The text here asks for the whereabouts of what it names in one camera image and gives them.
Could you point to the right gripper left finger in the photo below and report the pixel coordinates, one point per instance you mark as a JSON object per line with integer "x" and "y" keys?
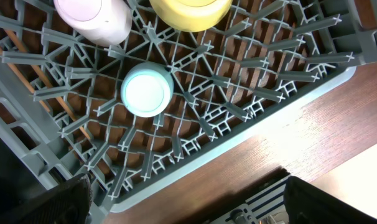
{"x": 68, "y": 202}

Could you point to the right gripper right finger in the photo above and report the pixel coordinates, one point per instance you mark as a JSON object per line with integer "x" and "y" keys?
{"x": 306, "y": 204}

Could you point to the blue plastic cup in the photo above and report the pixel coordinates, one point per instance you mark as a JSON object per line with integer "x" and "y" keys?
{"x": 147, "y": 89}

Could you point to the wooden chopstick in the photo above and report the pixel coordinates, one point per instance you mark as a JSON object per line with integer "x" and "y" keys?
{"x": 24, "y": 80}
{"x": 59, "y": 63}

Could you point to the pink plastic cup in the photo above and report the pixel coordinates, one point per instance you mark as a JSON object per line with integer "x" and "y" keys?
{"x": 103, "y": 22}

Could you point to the yellow plastic bowl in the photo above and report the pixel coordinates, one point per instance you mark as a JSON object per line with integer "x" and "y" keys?
{"x": 191, "y": 15}

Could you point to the grey dishwasher rack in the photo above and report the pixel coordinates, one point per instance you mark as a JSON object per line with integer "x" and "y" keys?
{"x": 275, "y": 85}

